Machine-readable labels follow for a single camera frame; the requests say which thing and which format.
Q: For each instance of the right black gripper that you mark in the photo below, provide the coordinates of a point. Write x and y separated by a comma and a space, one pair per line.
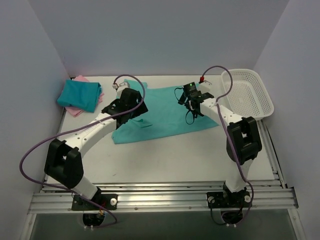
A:
191, 106

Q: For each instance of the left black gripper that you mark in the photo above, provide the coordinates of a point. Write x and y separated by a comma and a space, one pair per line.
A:
136, 110

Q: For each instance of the mint green t-shirt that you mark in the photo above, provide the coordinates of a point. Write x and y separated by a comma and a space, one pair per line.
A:
165, 118

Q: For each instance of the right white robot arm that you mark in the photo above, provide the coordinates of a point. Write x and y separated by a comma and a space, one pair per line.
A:
243, 141

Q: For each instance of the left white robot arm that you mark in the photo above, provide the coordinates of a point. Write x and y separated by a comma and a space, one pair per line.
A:
64, 158

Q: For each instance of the folded teal t-shirt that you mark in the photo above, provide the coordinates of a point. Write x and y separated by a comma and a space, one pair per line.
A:
80, 95

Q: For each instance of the folded pink t-shirt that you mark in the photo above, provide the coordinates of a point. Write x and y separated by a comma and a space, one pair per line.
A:
75, 111

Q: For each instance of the white plastic mesh basket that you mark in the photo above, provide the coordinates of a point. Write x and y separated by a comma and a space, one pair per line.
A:
248, 95

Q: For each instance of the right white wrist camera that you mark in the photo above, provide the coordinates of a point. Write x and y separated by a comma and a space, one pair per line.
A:
204, 85

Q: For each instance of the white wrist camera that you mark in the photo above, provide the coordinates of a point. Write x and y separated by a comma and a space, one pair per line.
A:
204, 85
119, 87

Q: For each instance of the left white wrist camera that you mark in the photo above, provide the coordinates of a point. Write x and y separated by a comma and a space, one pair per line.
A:
119, 87

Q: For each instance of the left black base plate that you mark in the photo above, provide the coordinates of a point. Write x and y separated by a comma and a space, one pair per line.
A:
107, 200

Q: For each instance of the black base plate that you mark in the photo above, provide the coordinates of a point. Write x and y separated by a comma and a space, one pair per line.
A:
224, 200
107, 200

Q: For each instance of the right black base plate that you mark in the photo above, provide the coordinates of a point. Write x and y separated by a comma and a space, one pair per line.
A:
224, 200

